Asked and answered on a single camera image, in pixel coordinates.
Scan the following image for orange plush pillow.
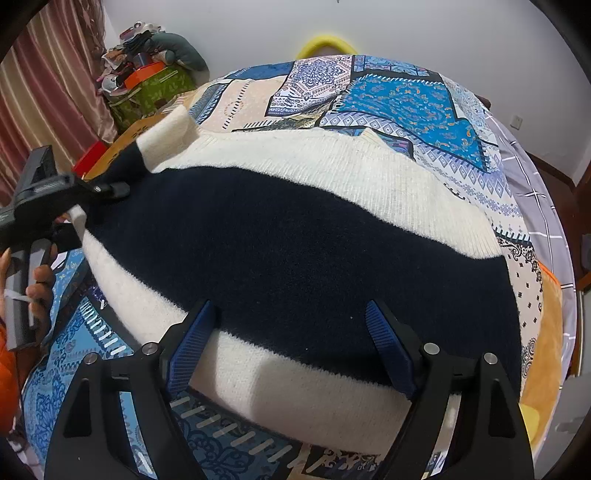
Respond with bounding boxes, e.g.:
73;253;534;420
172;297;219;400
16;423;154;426
519;262;563;456

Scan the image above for yellow hoop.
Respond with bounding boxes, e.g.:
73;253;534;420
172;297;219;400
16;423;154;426
295;34;356;60

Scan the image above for white wall socket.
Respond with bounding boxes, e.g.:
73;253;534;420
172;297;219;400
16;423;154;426
510;115;523;130

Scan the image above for orange box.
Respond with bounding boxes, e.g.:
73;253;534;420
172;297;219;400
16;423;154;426
124;62;166;90

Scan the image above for person's left hand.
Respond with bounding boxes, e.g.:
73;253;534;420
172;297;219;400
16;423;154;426
1;244;57;345

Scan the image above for wooden folding lap table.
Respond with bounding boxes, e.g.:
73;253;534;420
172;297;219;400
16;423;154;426
82;113;165;181

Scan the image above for blue patchwork bedspread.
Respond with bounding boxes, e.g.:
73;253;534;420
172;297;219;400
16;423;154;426
24;55;543;479

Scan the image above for white and navy knit sweater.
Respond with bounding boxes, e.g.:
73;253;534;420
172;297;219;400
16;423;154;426
70;108;522;454

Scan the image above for grey plush toy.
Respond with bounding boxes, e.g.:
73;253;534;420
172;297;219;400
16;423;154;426
149;32;207;72

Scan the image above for grey striped bed sheet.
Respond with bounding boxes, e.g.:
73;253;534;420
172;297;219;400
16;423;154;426
484;110;579;370

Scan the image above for orange sleeve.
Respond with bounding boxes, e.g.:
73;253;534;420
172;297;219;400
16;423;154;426
0;324;40;437

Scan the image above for green patterned storage bag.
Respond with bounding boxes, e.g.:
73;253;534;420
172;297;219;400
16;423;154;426
106;66;195;132

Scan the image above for red box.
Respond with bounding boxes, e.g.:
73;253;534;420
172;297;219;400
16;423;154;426
72;140;109;178

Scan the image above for striped maroon curtain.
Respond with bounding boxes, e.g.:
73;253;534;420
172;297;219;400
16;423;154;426
1;1;117;205

